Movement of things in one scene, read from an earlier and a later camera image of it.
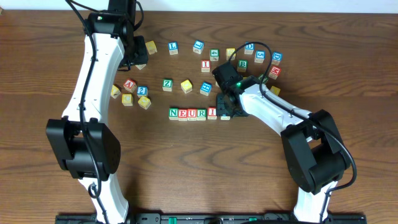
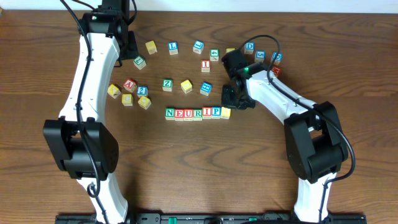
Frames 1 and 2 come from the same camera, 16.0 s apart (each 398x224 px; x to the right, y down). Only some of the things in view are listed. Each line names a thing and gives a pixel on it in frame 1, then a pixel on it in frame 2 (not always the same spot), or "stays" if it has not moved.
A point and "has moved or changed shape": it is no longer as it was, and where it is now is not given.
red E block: [182, 114] has moved or changed shape
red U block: [191, 114] has moved or changed shape
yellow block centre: [186, 86] stays
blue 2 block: [142, 91] stays
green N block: [173, 113] has moved or changed shape
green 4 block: [214, 55] stays
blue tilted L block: [198, 46] stays
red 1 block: [212, 113] has moved or changed shape
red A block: [130, 85] stays
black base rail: [158, 218] stays
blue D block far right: [277, 58] stays
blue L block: [173, 48] stays
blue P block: [225, 117] to [216, 112]
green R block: [201, 114] has moved or changed shape
